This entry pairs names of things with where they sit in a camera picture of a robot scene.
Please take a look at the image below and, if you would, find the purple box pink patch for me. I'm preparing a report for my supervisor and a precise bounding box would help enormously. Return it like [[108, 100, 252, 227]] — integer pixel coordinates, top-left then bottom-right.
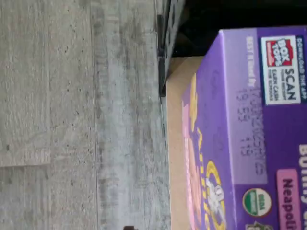
[[181, 28, 307, 230]]

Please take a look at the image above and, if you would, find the brown wooden shelf board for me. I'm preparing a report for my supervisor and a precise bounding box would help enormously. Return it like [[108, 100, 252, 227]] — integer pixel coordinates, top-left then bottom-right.
[[165, 56, 210, 230]]

